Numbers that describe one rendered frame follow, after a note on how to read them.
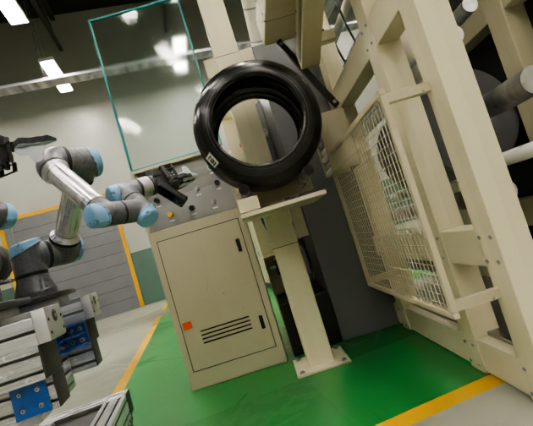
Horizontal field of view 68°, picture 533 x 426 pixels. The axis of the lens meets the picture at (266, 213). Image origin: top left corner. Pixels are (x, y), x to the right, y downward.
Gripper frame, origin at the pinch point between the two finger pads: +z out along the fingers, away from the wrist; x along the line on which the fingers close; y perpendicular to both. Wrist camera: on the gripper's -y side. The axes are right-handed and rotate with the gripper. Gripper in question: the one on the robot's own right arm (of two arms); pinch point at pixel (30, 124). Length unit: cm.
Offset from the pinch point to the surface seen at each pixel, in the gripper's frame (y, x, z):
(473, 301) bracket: 66, -61, 84
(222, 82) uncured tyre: -41, -80, 24
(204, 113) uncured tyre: -30, -79, 13
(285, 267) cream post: 38, -129, 18
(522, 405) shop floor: 98, -70, 88
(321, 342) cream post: 78, -136, 24
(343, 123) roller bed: -23, -126, 67
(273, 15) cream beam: -71, -94, 52
